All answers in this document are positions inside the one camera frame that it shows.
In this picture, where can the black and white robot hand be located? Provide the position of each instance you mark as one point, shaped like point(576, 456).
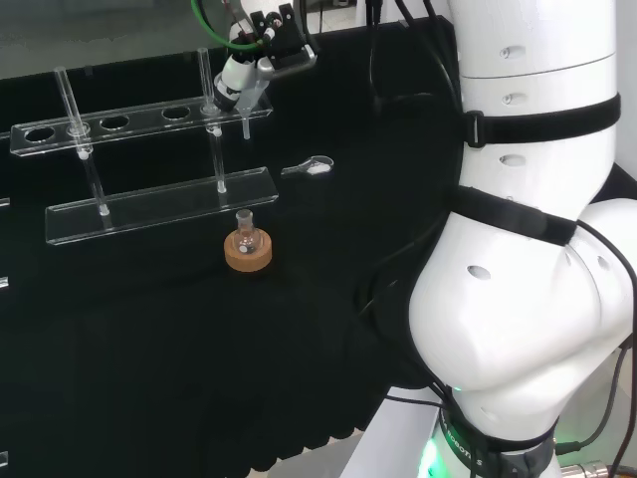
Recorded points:
point(286, 47)

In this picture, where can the translucent plastic funnel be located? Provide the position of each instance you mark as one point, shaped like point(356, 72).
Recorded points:
point(247, 107)

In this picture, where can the clear glass weighing funnel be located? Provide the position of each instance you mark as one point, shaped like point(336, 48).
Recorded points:
point(318, 168)

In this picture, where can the clear acrylic funnel stand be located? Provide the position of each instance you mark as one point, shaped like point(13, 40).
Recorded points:
point(164, 201)

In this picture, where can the small round-bottom glass flask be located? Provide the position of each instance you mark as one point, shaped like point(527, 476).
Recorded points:
point(245, 239)

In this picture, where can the black bench cloth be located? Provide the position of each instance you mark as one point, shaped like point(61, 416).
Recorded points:
point(149, 338)

